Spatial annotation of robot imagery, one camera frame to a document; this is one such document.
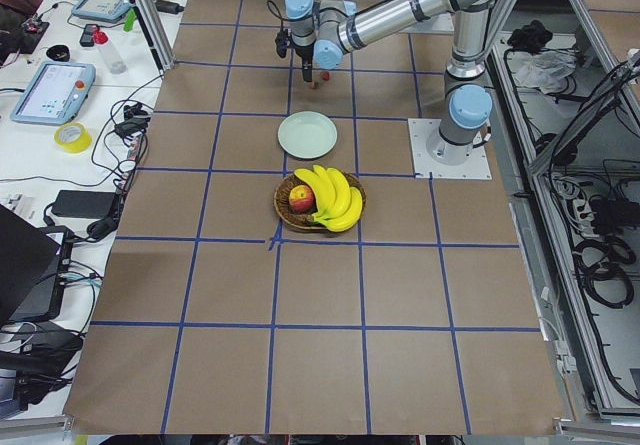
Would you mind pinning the crumpled white cloth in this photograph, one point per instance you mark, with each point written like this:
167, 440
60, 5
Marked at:
547, 71

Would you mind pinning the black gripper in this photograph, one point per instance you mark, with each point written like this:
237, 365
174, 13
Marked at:
304, 54

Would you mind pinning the near blue teach pendant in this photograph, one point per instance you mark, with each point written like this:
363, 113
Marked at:
55, 94

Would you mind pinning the black laptop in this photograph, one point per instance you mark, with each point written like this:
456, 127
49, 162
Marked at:
33, 261

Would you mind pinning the red yellow apple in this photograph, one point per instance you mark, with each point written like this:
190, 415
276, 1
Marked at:
301, 199

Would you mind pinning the light green plate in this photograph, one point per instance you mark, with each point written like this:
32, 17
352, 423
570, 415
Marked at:
307, 135

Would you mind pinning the aluminium frame post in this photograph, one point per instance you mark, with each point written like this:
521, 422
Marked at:
154, 33

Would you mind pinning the yellow banana bunch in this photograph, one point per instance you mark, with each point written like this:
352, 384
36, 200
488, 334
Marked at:
339, 205

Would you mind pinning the far blue teach pendant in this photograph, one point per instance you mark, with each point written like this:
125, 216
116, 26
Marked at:
109, 11

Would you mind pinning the clear plastic bottle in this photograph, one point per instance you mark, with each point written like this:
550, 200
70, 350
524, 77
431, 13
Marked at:
108, 52

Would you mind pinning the woven wicker basket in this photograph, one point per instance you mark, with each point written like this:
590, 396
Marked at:
298, 221

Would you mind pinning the blue teach pendant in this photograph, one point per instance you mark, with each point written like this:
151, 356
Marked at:
109, 11
55, 94

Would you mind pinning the green marker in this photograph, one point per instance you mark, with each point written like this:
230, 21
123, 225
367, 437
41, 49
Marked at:
129, 20

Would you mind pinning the black power brick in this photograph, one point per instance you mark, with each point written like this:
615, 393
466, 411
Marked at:
83, 204

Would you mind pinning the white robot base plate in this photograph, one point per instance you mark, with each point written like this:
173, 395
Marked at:
434, 158

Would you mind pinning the yellow tape roll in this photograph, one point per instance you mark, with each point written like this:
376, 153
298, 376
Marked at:
72, 137

